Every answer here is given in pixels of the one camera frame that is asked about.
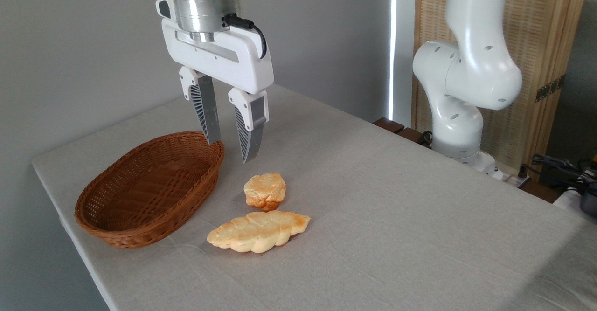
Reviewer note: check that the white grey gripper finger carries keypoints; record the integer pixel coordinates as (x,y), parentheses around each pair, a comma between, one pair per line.
(249,131)
(207,110)

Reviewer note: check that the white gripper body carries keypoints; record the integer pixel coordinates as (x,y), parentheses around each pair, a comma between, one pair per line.
(242,64)

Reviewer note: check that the small round bread roll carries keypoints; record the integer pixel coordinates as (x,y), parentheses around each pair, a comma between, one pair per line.
(265,190)

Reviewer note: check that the brown wicker oval basket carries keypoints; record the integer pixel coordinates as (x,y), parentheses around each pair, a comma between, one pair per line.
(149,190)

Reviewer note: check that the long braided bread loaf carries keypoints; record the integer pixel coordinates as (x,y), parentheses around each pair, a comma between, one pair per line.
(259,230)

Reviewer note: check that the dark brown wooden block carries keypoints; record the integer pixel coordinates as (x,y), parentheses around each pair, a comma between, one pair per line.
(413,136)
(388,125)

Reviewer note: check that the light grey tablecloth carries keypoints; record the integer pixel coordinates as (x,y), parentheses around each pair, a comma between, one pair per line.
(373,217)

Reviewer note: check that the white power strip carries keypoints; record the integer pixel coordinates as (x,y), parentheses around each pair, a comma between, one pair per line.
(510,176)

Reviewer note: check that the bamboo folding screen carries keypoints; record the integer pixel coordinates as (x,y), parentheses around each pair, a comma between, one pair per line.
(541,26)

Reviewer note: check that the black screen hinge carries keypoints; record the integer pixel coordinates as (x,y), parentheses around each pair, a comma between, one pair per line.
(550,88)

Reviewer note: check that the dark grey pot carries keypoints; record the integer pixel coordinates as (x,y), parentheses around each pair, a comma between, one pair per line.
(589,203)

